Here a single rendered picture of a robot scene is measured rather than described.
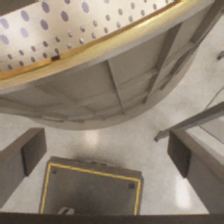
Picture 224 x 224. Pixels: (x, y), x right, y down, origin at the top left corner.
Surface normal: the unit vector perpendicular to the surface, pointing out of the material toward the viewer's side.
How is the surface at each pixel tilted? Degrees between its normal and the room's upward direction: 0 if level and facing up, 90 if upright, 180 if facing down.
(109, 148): 0
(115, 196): 0
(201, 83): 0
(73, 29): 43
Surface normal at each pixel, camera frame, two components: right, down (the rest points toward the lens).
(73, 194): -0.11, -0.13
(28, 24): 0.11, 0.55
